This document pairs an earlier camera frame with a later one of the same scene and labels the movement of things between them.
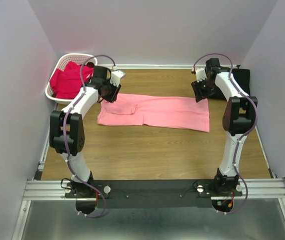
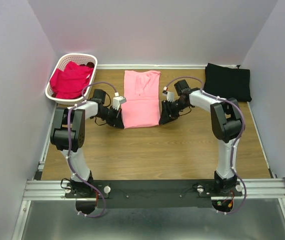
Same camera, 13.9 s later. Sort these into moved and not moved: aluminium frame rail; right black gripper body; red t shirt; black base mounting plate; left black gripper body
Moved: left black gripper body; right black gripper body
Not moved: black base mounting plate; red t shirt; aluminium frame rail
